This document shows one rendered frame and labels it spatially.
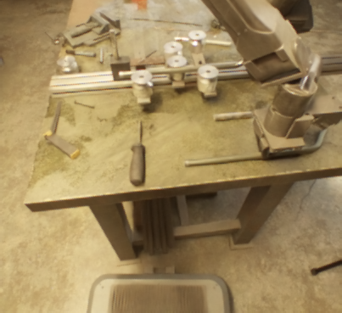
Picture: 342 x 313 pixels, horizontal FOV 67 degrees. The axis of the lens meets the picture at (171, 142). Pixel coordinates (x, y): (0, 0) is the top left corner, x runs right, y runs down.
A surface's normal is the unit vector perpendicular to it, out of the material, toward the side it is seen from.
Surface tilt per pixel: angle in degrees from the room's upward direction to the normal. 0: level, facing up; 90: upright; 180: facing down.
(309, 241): 0
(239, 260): 0
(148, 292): 0
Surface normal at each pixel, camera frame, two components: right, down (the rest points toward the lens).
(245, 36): -0.29, 0.88
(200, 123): 0.00, -0.62
